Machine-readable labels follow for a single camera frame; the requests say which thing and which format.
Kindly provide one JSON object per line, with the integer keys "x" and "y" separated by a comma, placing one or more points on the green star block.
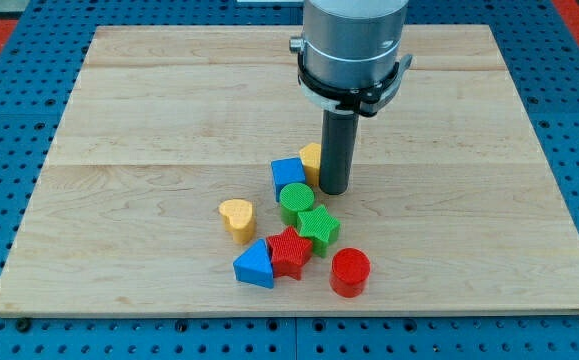
{"x": 320, "y": 227}

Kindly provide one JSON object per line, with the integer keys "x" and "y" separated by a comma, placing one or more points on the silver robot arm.
{"x": 347, "y": 54}

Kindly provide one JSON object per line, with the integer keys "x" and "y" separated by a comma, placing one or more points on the green circle block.
{"x": 295, "y": 198}

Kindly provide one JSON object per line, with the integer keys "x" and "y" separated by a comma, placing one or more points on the red star block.
{"x": 289, "y": 252}

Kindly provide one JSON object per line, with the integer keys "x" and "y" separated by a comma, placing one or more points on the blue cube block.
{"x": 286, "y": 171}

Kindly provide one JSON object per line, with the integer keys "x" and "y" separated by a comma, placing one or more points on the yellow pentagon block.
{"x": 310, "y": 156}

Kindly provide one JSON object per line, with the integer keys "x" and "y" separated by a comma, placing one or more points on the yellow heart block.
{"x": 238, "y": 216}

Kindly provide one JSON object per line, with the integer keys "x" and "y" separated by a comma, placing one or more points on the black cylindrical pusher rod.
{"x": 337, "y": 148}

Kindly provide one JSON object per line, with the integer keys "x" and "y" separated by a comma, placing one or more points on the blue triangle block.
{"x": 254, "y": 266}

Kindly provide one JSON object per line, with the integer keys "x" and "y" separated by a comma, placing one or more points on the wooden board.
{"x": 451, "y": 196}

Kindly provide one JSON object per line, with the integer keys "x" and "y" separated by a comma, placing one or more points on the red cylinder block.
{"x": 350, "y": 269}

